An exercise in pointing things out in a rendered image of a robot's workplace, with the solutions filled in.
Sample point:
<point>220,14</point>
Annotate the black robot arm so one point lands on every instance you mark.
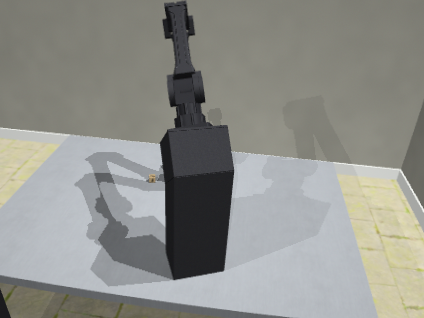
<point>188,112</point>

